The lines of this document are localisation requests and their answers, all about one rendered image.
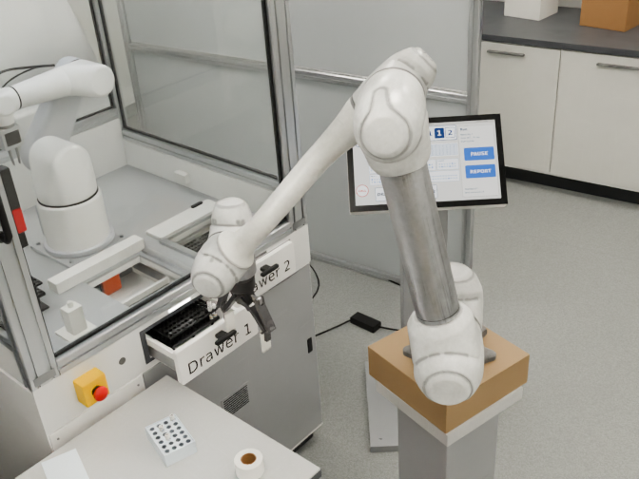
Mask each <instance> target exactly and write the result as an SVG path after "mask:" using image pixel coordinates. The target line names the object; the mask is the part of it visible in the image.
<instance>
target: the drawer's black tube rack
mask: <svg viewBox="0 0 639 479"><path fill-rule="evenodd" d="M200 302H201V303H200ZM197 304H199V305H197ZM205 304H206V305H205ZM202 306H203V307H202ZM206 310H207V302H206V301H204V300H202V299H200V298H199V299H198V300H196V301H195V303H191V304H190V305H188V306H186V307H185V308H183V309H182V310H181V311H179V312H178V313H176V314H175V315H173V316H171V317H169V318H168V319H166V320H164V321H163V322H161V323H160V324H158V325H156V326H155V327H153V328H152V329H150V330H148V331H147V332H145V334H147V335H150V336H151V337H152V338H153V339H157V340H158V341H160V342H162V343H164V345H166V346H168V347H170V348H171V349H172V350H173V351H174V350H175V348H176V347H177V346H179V345H181V344H182V343H184V342H185V341H187V340H188V339H189V338H190V337H192V338H193V337H195V334H197V333H198V332H200V331H201V330H203V329H204V328H206V327H207V326H209V325H210V324H211V326H212V325H213V324H214V322H215V321H217V320H218V319H220V317H219V316H218V315H217V316H216V317H213V319H210V318H209V316H207V317H206V318H204V319H202V320H201V321H199V322H198V323H196V324H195V325H193V326H192V327H190V328H189V329H187V330H185V331H184V332H182V333H181V334H179V335H177V336H176V337H174V338H173V339H169V338H167V337H166V336H167V335H169V334H171V333H172V332H173V331H175V330H176V329H178V328H180V327H181V326H183V325H184V324H186V322H188V321H189V320H191V319H193V318H194V317H196V316H198V315H199V314H201V313H203V312H204V311H206ZM191 321H192V320H191Z"/></svg>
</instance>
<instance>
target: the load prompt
mask: <svg viewBox="0 0 639 479"><path fill-rule="evenodd" d="M429 129H430V139H431V141H448V140H457V134H456V125H433V126H429Z"/></svg>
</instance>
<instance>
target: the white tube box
mask: <svg viewBox="0 0 639 479"><path fill-rule="evenodd" d="M174 417H175V420H174V421H170V418H169V416H168V417H166V418H164V419H162V420H160V421H158V422H155V423H153V424H151V425H149V426H147V427H145V432H146V436H147V439H148V440H149V442H150V443H151V445H152V446H153V448H154V449H155V451H157V453H158V454H159V456H160V457H161V459H162V460H163V462H164V463H165V465H166V466H167V467H168V466H170V465H172V464H174V463H177V462H179V461H181V460H183V459H185V458H186V457H188V456H190V455H192V454H194V453H196V452H197V447H196V442H195V440H194V439H193V437H192V436H191V435H190V433H189V432H188V431H187V429H186V428H185V426H184V425H183V423H182V422H181V421H180V419H179V418H178V417H177V415H176V414H175V413H174ZM160 425H164V431H163V432H160V430H159V426H160ZM166 433H169V435H170V440H168V441H166V440H165V434H166Z"/></svg>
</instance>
